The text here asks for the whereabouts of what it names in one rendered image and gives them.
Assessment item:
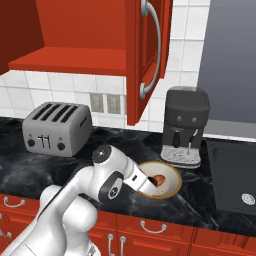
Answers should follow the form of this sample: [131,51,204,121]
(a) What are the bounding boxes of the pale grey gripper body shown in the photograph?
[137,171,159,196]

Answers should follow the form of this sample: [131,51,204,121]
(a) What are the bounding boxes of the orange sweet potato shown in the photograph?
[154,174,167,186]

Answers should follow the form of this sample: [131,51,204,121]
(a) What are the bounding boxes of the white bowl with tan rim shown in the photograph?
[137,160,183,201]

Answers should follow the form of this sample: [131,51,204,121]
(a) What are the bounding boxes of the red base cabinet door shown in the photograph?
[87,229,118,256]
[117,231,192,256]

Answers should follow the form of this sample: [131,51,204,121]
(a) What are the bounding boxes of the black sink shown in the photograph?
[205,138,256,217]

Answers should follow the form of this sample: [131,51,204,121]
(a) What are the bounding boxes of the red drawer front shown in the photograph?
[94,209,118,234]
[189,227,256,256]
[116,213,196,248]
[0,193,43,218]

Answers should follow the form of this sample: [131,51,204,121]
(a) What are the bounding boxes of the dark grey coffee machine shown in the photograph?
[160,86,212,170]

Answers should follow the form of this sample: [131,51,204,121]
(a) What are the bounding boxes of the grey four-slot toaster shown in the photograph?
[21,101,94,158]

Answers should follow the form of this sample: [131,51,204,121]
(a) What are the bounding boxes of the grey window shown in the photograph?
[195,0,256,125]

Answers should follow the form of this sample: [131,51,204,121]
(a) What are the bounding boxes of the grey drawer handle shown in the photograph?
[0,228,13,240]
[139,220,168,235]
[2,196,27,209]

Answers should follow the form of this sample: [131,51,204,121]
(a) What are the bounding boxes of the grey base cabinet door handle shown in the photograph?
[107,233,116,256]
[118,235,127,256]

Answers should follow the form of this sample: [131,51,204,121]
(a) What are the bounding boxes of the grey wall outlet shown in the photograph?
[89,92,105,114]
[106,93,122,115]

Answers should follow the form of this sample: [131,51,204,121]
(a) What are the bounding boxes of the red wall cabinet door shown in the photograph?
[125,0,175,127]

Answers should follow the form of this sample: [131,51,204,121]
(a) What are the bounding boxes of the grey curved cabinet door handle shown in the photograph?
[139,0,163,100]

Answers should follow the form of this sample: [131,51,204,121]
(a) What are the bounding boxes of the red wall cabinet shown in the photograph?
[0,0,128,77]

